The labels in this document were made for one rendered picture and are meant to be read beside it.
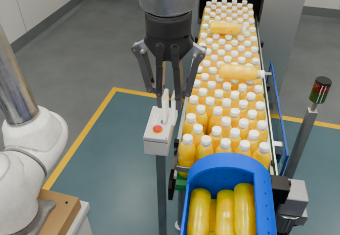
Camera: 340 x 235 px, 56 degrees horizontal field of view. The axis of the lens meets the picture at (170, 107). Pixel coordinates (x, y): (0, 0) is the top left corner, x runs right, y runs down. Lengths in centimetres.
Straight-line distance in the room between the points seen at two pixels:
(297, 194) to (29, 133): 107
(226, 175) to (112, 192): 148
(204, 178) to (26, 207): 57
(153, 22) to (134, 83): 299
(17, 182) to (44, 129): 18
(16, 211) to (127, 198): 149
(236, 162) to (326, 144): 211
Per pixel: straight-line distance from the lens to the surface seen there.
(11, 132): 107
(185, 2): 48
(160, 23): 50
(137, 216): 235
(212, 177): 114
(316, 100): 146
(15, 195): 100
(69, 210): 117
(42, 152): 108
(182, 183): 138
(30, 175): 103
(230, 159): 103
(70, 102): 335
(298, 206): 151
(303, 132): 159
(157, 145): 129
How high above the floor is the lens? 200
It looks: 40 degrees down
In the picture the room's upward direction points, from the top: straight up
